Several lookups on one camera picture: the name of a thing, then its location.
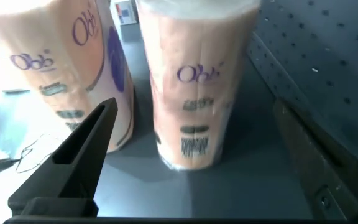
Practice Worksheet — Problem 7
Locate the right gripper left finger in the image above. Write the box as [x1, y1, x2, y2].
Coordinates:
[7, 97, 119, 218]

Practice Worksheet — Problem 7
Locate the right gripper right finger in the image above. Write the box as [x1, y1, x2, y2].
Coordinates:
[272, 98, 358, 220]

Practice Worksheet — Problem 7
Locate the black shop shelf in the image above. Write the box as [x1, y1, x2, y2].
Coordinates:
[93, 0, 358, 219]

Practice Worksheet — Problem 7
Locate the peach drink cup purple print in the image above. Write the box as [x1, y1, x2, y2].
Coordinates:
[135, 0, 262, 172]
[0, 0, 135, 154]

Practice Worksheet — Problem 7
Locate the white printed box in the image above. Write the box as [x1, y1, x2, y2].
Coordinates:
[109, 0, 138, 26]

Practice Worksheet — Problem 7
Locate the black cable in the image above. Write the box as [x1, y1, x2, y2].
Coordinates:
[0, 133, 65, 174]

